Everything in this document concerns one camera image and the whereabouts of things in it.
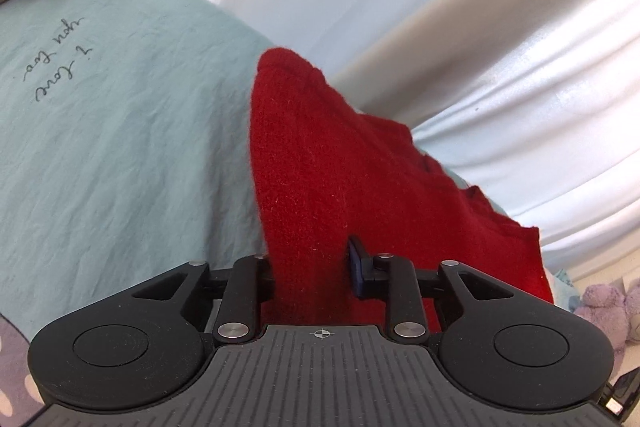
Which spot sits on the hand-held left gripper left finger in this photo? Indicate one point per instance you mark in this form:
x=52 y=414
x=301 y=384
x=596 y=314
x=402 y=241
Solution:
x=246 y=292

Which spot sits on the red knit cardigan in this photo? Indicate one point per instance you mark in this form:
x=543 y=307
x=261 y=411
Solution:
x=350 y=177

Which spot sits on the purple plush toy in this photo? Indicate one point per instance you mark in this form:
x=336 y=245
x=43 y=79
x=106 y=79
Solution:
x=607 y=312

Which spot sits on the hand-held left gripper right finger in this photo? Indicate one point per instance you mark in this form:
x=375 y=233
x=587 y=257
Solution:
x=358 y=267

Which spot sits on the white curtain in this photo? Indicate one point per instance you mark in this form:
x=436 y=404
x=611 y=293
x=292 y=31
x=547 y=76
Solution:
x=450 y=7

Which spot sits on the light blue printed bedsheet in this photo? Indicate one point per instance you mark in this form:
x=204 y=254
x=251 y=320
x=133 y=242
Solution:
x=125 y=147

